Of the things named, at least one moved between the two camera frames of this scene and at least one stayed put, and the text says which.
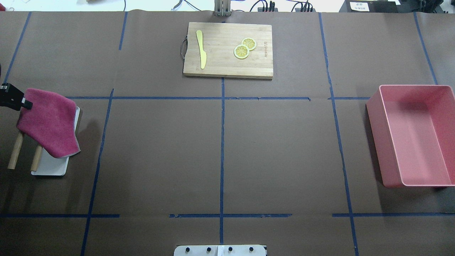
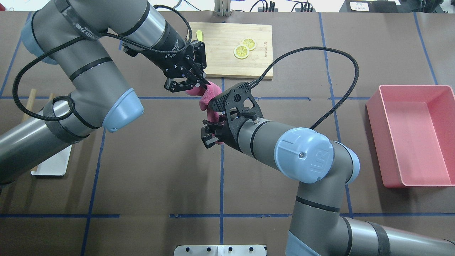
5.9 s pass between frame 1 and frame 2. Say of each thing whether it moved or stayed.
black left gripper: moved
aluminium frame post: stayed
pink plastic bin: stayed
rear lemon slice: stayed
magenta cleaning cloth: moved
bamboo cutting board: stayed
